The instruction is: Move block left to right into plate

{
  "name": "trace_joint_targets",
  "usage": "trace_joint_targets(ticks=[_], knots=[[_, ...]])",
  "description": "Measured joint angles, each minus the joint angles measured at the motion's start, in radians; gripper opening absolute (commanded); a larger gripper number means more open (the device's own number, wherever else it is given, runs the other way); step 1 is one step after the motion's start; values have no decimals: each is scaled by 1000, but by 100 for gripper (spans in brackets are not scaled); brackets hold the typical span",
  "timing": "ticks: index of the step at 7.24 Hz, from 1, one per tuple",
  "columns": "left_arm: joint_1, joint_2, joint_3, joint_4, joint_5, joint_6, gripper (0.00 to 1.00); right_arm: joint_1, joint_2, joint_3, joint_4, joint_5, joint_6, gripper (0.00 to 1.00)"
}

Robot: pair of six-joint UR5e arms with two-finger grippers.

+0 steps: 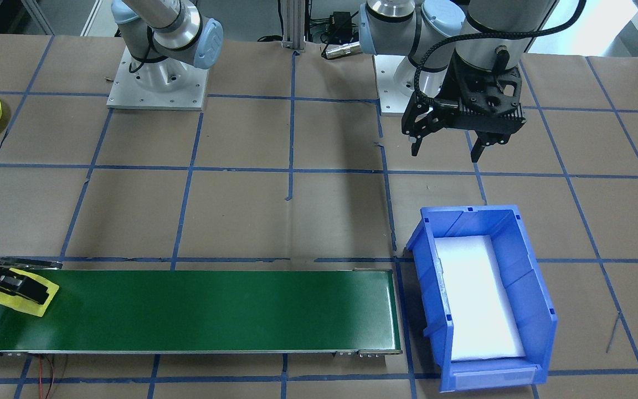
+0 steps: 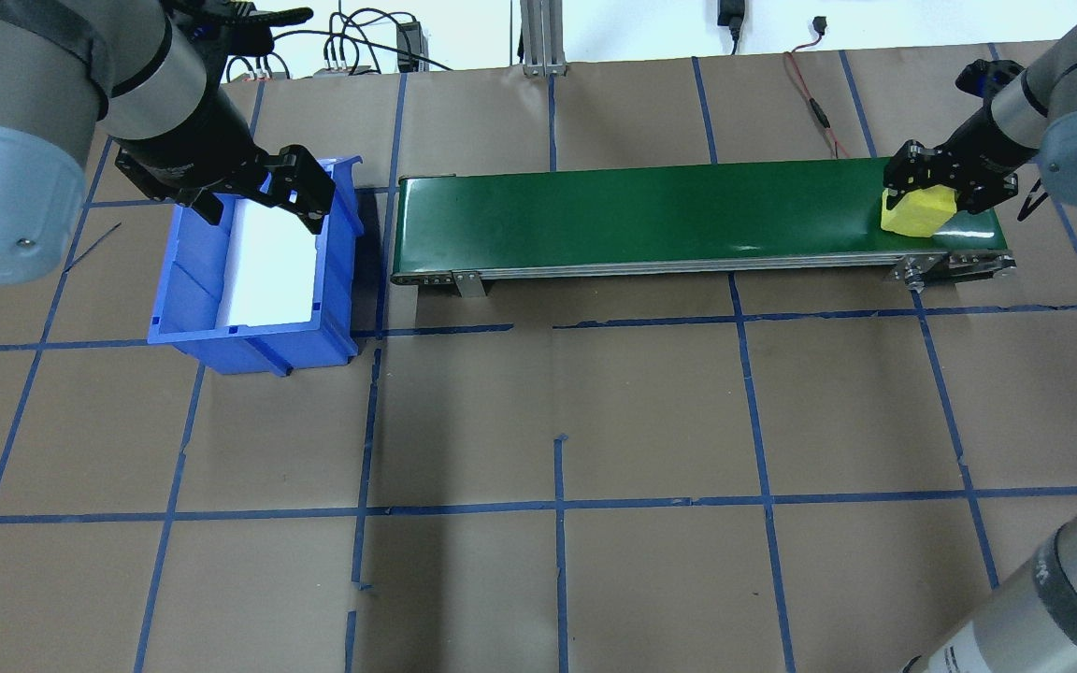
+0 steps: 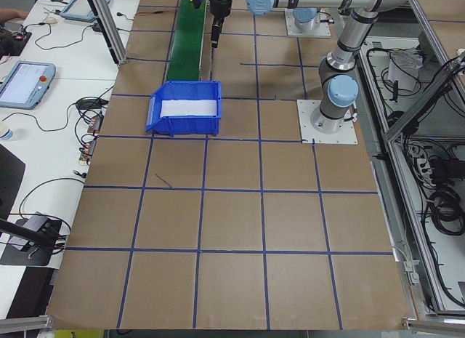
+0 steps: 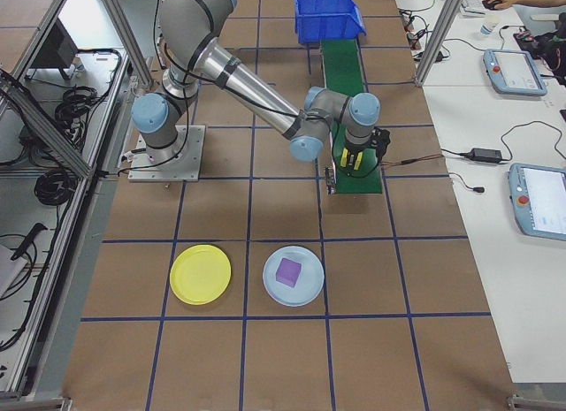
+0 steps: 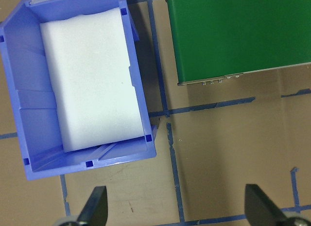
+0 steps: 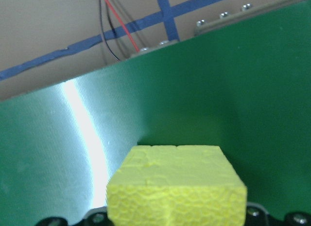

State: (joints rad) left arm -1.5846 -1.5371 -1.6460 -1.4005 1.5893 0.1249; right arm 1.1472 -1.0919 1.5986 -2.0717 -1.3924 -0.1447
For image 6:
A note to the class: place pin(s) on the yellow foam cube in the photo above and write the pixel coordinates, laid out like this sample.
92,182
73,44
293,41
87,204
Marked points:
175,187

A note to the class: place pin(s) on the green belt conveyor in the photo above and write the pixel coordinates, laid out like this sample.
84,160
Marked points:
218,90

